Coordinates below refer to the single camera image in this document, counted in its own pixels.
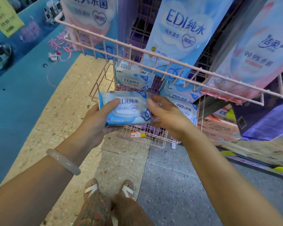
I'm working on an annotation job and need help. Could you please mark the person's left leg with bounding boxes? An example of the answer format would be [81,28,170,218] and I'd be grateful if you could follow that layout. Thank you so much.
[72,194,113,226]

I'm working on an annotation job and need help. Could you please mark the white tag with pink cord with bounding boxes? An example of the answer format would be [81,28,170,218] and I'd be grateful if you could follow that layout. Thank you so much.
[46,50,73,88]

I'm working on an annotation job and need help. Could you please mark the purple carton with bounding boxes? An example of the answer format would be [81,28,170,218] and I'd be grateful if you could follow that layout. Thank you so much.
[231,101,283,142]

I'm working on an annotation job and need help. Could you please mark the large pink and blue wipes bag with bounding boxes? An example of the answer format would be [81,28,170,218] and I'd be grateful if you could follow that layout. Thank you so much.
[59,0,120,62]

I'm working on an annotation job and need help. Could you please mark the pink wire shelf basket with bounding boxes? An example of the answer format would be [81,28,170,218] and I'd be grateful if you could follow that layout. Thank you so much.
[54,11,283,107]

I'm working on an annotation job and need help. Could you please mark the person's left forearm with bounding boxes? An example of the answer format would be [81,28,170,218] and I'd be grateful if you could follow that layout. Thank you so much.
[0,133,102,226]

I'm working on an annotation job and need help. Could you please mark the small price tag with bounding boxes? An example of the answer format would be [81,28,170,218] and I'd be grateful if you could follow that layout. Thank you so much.
[130,131,147,139]

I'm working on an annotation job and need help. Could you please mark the yellow price sign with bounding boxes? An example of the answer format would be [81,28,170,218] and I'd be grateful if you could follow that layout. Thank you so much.
[0,0,25,38]

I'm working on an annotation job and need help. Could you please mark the person's right forearm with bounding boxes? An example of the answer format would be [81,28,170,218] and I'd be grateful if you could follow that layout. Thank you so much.
[179,126,283,226]

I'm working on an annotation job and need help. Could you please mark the pale jade bangle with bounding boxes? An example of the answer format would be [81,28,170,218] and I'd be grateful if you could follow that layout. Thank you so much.
[46,148,81,176]

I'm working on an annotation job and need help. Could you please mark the person's left hand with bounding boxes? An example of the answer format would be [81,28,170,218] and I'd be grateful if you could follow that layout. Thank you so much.
[79,98,123,149]

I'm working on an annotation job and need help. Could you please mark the person's leg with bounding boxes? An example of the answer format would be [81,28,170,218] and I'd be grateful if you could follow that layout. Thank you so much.
[72,194,113,226]
[111,194,155,226]

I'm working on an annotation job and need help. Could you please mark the blue printed display platform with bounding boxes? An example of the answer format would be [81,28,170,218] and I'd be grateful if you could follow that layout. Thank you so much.
[0,0,82,193]

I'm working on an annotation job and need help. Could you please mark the person's right hand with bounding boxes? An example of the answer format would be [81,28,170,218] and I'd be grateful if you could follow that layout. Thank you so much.
[146,95,194,140]

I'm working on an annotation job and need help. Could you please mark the white strap sandal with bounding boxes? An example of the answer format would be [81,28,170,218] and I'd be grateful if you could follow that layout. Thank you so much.
[120,179,137,202]
[83,178,102,203]

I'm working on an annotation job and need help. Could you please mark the person's right leg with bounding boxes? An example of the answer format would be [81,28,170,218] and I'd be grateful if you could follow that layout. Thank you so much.
[111,194,155,226]

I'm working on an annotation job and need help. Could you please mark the pink and blue wipes packet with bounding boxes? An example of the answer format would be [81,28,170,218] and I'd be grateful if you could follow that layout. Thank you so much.
[159,79,204,103]
[168,98,199,126]

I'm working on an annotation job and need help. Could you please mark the blue wet wipes packet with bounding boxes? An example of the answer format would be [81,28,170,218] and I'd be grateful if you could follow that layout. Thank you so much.
[114,60,156,91]
[98,91,153,127]

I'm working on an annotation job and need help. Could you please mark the printed cardboard boxes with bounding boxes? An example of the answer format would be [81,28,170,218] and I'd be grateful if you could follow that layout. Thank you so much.
[198,105,283,171]

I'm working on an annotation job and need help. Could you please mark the pink wire floor basket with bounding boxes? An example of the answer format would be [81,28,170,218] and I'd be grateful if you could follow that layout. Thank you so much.
[89,59,206,149]

